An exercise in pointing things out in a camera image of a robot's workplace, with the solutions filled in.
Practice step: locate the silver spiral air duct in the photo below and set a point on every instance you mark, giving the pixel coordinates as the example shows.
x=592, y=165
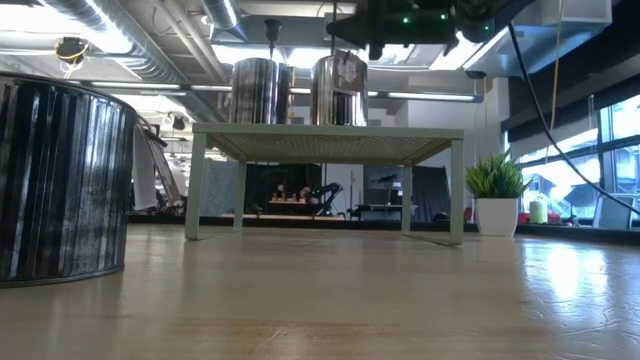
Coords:
x=222, y=12

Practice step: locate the pale green candle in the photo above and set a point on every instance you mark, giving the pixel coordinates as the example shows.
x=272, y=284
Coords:
x=538, y=211

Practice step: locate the black curtain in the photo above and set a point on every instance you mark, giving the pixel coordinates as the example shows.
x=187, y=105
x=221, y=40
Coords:
x=430, y=192

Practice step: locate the silver candle tin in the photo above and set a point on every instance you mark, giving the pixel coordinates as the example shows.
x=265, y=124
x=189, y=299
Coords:
x=60, y=185
x=325, y=105

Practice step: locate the orange scented candle tin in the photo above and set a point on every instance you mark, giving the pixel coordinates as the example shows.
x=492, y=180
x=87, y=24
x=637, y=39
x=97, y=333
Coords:
x=260, y=90

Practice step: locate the black candlestick holder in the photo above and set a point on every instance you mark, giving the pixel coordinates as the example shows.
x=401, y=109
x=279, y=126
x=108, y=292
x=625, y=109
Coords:
x=272, y=30
x=333, y=10

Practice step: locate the red object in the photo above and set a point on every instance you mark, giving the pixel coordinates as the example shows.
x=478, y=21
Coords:
x=555, y=218
x=522, y=218

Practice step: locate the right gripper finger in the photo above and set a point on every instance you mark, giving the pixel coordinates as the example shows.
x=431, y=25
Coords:
x=370, y=17
x=375, y=40

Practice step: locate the black background robot arm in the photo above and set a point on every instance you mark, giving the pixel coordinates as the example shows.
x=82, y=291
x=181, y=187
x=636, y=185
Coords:
x=327, y=195

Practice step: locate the grey cloth cover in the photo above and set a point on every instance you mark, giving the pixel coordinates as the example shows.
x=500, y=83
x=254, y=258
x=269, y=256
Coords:
x=219, y=187

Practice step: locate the dark background monitor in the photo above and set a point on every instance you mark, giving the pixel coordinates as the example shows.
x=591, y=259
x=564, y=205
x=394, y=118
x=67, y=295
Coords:
x=384, y=177

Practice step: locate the white chair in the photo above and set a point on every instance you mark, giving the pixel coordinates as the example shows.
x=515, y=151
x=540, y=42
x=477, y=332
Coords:
x=614, y=214

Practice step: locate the black ceiling security camera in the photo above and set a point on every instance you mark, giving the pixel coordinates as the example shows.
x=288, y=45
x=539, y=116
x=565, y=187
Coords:
x=475, y=74

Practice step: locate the long ceiling strip light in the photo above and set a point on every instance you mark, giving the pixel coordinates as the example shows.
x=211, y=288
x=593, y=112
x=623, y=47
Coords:
x=150, y=86

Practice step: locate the green perforated metal shelf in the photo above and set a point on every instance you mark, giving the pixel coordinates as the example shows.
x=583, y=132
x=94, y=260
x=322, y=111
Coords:
x=325, y=132

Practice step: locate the green plant in white pot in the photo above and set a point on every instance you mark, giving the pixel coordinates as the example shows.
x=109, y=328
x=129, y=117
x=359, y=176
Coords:
x=495, y=195

